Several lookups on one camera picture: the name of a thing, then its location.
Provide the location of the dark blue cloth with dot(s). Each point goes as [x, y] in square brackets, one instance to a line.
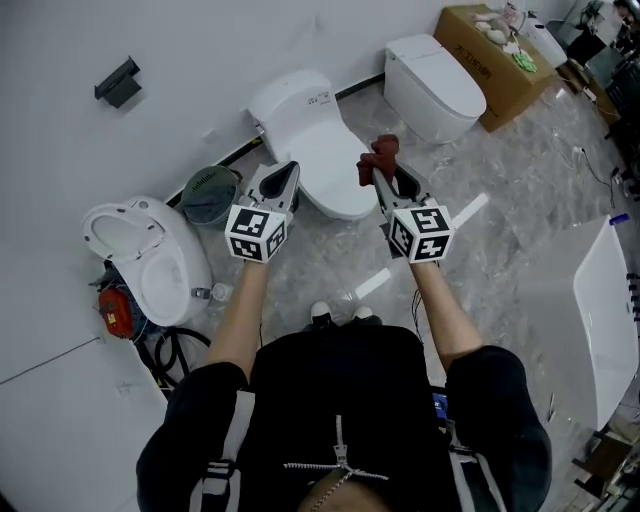
[210, 207]

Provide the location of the large tan cardboard box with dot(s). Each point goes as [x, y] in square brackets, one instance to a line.
[500, 95]

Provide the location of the person's white right shoe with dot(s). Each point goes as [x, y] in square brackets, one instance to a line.
[362, 313]

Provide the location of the white toilet with lid sticker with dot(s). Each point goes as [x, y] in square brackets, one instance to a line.
[325, 150]

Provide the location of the person's left forearm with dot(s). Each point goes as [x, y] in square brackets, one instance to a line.
[235, 325]

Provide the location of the small white container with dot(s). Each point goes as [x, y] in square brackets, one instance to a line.
[220, 291]

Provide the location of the person's white shoe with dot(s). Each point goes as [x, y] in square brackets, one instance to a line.
[320, 312]
[362, 313]

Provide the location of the person's black top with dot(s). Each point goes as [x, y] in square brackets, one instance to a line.
[340, 380]

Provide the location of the white smart toilet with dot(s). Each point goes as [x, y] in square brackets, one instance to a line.
[430, 85]

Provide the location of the grey slotted laundry basket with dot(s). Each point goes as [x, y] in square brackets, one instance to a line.
[200, 182]

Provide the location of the person's white left shoe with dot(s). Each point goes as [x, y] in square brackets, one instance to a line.
[320, 312]

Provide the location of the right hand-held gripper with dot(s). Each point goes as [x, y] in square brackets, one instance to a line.
[420, 235]

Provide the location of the pale plush toy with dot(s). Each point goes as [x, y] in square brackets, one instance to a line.
[492, 27]

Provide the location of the white egg-shaped toilet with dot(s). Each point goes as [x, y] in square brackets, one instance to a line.
[170, 280]

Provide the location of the person's right forearm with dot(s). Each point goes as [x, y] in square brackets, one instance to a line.
[445, 320]

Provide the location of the red vacuum cleaner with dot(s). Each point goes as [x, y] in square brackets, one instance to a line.
[115, 310]

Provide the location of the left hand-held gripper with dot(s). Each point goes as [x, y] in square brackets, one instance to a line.
[255, 232]

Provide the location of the dark red cloth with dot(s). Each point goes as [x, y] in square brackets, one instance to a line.
[380, 157]

